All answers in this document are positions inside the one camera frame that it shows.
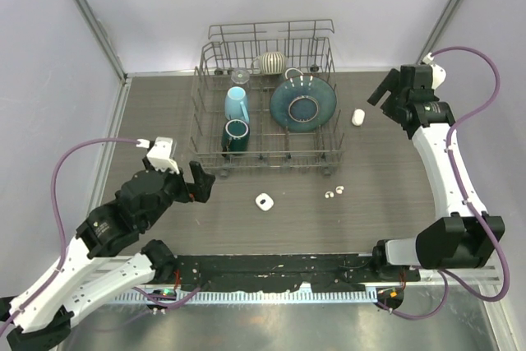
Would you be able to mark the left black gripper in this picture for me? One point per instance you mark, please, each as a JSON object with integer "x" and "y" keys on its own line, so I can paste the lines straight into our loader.
{"x": 190, "y": 191}

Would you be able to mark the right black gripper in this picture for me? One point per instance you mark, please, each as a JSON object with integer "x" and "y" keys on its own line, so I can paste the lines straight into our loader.
{"x": 389, "y": 84}

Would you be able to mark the white earbud charging case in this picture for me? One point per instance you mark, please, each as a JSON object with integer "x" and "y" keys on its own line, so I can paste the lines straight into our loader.
{"x": 264, "y": 202}

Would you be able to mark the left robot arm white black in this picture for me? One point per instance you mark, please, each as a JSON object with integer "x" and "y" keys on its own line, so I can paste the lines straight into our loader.
{"x": 44, "y": 320}

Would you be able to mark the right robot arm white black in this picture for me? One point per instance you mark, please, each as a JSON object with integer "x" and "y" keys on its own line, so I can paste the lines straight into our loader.
{"x": 460, "y": 237}

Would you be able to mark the dark green mug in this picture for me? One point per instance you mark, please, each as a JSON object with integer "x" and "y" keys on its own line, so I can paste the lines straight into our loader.
{"x": 235, "y": 138}

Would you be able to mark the large blue ceramic plate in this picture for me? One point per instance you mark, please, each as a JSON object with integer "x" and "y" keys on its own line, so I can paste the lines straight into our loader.
{"x": 303, "y": 103}

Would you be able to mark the light blue mug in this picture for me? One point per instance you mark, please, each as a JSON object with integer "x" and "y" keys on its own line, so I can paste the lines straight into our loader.
{"x": 236, "y": 104}

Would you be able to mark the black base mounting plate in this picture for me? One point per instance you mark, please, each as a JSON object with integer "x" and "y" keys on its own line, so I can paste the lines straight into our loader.
{"x": 280, "y": 273}

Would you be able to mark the white rimmed cup behind plate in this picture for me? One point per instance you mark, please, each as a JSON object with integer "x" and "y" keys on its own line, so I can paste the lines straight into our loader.
{"x": 292, "y": 72}

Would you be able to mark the small clear glass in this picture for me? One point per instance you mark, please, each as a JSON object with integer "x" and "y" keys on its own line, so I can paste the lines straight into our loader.
{"x": 240, "y": 76}

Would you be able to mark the striped beige ceramic jar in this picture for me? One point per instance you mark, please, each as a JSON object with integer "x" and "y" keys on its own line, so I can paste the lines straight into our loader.
{"x": 270, "y": 63}

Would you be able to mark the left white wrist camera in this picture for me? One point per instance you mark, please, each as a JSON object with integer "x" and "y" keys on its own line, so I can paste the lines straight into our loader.
{"x": 159, "y": 155}

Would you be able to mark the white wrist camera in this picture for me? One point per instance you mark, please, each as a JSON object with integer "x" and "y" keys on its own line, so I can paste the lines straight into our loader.
{"x": 438, "y": 73}
{"x": 159, "y": 155}

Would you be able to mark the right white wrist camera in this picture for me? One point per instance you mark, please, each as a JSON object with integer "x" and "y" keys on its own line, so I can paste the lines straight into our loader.
{"x": 438, "y": 73}

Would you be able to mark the grey wire dish rack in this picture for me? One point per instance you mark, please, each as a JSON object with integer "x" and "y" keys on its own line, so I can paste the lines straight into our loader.
{"x": 306, "y": 45}

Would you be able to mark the white slotted cable duct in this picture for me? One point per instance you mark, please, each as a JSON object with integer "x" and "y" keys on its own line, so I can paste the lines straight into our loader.
{"x": 304, "y": 295}

